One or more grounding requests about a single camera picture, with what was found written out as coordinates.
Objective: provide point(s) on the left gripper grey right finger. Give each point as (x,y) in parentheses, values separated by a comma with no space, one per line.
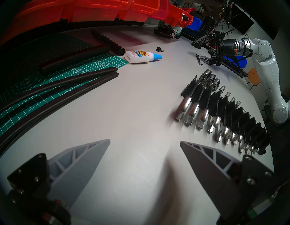
(210,174)

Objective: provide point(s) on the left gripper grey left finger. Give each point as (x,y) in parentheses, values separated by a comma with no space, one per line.
(74,167)

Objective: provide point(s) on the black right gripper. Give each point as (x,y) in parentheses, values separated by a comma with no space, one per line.
(218,48)

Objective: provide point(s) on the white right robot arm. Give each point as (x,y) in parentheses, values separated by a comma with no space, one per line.
(267,68)

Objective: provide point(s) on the black wrench holder case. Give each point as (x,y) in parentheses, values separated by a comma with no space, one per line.
(240,118)

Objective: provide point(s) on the blue plastic storage bin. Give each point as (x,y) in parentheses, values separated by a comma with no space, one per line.
(240,62)
(196,22)

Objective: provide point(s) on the green white Kimtech tissue box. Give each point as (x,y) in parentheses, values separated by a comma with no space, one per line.
(176,30)

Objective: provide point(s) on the silver ratcheting combination wrench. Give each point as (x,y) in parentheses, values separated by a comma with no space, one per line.
(194,108)
(224,131)
(205,113)
(216,121)
(243,146)
(254,149)
(184,104)
(238,138)
(249,148)
(231,136)

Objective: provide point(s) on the small black screw knob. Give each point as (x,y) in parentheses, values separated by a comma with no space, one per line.
(159,49)

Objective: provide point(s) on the wooden chair seat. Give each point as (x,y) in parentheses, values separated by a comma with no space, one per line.
(253,76)

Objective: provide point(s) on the white glue bottle blue cap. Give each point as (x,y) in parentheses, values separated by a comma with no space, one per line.
(140,56)

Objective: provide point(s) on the black computer monitor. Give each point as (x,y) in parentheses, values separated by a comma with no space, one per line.
(267,18)

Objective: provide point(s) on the thin long black rod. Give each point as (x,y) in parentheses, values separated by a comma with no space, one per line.
(68,94)
(68,80)

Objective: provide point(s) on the black marker pen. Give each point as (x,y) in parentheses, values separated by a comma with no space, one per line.
(108,42)

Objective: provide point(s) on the green cutting mat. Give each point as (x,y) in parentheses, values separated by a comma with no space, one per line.
(102,63)

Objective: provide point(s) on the black rectangular frame stand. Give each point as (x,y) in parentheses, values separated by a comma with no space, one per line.
(235,71)

